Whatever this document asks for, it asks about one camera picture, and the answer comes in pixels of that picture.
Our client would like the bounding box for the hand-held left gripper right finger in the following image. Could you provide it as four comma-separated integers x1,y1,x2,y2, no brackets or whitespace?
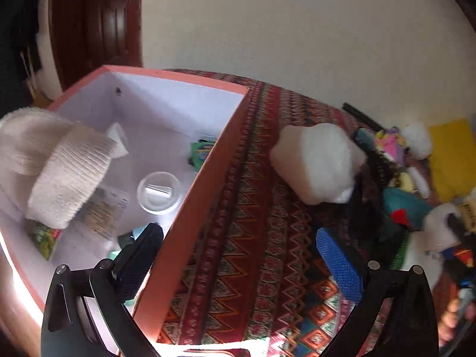
315,228,440,357

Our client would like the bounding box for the printed paper label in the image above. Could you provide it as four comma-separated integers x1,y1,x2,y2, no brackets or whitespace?
80,188,129,239

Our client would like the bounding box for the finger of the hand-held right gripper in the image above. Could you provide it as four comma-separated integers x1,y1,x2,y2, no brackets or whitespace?
446,212,476,294

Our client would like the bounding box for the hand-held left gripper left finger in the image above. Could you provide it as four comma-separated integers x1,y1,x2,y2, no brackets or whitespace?
41,223,164,357

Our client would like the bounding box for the white knit hat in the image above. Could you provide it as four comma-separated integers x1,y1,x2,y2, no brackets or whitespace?
0,107,129,229

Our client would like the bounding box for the straw broom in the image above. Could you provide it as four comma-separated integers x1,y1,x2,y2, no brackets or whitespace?
20,50,51,108

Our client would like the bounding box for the yellow pillow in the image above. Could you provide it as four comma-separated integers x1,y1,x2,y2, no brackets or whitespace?
428,118,476,203

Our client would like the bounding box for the small white fluffy ball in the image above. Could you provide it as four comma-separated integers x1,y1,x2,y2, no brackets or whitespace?
402,123,432,160

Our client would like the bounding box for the red patterned blanket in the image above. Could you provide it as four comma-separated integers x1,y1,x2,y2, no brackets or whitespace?
134,69,447,357

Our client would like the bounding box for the black stick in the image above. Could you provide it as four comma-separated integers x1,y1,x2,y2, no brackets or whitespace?
342,102,383,131

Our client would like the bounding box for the pink storage box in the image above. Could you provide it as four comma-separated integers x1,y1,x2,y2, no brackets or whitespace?
0,65,261,357

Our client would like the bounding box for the green cartoon snack packet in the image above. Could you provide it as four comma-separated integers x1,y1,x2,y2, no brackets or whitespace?
28,219,62,261

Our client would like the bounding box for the white foam net sleeve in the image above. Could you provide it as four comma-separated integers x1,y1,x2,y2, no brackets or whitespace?
407,165,430,198

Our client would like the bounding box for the mint green plastic item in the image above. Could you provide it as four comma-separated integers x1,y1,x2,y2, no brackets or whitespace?
108,226,149,261

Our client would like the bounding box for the dark wooden door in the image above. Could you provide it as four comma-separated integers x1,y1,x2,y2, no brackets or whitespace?
48,0,144,90

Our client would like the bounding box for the person's right hand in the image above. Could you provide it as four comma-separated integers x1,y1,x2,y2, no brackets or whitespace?
438,297,471,347

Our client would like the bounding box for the teal pouch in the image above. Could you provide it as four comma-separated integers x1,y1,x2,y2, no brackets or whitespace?
383,188,428,231

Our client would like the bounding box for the white plush toy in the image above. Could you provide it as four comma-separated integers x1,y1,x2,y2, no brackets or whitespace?
403,203,462,294

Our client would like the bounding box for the pink toy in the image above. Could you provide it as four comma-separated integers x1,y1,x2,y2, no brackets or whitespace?
374,128,408,164

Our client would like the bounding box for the large white fluffy ball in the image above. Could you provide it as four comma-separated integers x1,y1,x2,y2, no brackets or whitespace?
269,123,367,205

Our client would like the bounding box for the dark cloth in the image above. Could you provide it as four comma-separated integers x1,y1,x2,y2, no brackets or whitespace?
350,186,410,268

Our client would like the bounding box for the white round plastic lid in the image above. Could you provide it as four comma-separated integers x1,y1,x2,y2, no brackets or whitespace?
136,171,183,215

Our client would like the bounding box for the green printed packet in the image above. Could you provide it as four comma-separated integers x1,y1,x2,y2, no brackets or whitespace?
188,137,218,172

